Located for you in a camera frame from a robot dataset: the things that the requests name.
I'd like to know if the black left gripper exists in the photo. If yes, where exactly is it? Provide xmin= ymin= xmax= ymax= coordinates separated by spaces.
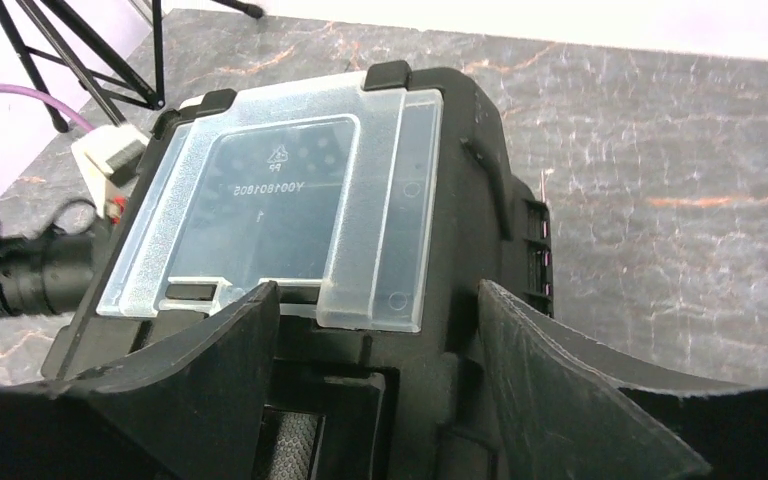
xmin=0 ymin=198 xmax=109 ymax=319

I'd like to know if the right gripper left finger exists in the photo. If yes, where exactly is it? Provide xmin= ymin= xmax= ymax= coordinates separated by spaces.
xmin=0 ymin=282 xmax=280 ymax=479

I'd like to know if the black plastic toolbox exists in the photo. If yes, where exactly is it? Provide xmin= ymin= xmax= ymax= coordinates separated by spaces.
xmin=42 ymin=61 xmax=552 ymax=479

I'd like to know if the black tripod music stand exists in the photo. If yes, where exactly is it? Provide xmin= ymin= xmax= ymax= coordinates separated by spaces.
xmin=0 ymin=0 xmax=266 ymax=134

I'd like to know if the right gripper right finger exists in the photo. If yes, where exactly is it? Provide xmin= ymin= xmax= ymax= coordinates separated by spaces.
xmin=478 ymin=280 xmax=768 ymax=479

